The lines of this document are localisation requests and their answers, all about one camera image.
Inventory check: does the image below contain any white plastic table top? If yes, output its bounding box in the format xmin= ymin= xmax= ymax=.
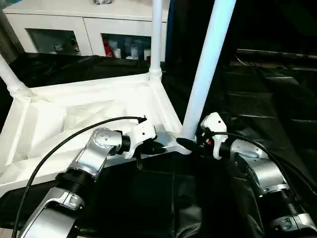
xmin=0 ymin=74 xmax=193 ymax=193

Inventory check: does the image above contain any white plastic table leg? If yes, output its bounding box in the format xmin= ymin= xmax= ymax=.
xmin=0 ymin=53 xmax=33 ymax=98
xmin=148 ymin=0 xmax=164 ymax=82
xmin=182 ymin=0 xmax=237 ymax=140

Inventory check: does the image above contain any black plastic table mat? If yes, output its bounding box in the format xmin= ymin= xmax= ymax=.
xmin=0 ymin=52 xmax=317 ymax=238

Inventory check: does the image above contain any red cabinet item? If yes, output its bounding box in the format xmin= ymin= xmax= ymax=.
xmin=104 ymin=37 xmax=112 ymax=57

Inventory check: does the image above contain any long dark metal rod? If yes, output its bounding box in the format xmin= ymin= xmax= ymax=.
xmin=236 ymin=49 xmax=317 ymax=60

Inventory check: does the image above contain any large black backdrop sheet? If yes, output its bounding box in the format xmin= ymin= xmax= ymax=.
xmin=165 ymin=0 xmax=317 ymax=56

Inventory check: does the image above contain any white glass-door cabinet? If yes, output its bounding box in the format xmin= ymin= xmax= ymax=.
xmin=3 ymin=0 xmax=169 ymax=63

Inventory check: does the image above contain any beige curtain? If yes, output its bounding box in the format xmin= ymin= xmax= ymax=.
xmin=0 ymin=12 xmax=26 ymax=63

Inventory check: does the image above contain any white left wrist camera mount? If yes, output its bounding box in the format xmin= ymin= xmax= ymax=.
xmin=125 ymin=115 xmax=158 ymax=160

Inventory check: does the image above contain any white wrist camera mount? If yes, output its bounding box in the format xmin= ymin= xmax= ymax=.
xmin=125 ymin=115 xmax=158 ymax=160
xmin=200 ymin=112 xmax=228 ymax=160

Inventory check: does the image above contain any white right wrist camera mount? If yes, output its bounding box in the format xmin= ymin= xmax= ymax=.
xmin=200 ymin=112 xmax=228 ymax=160

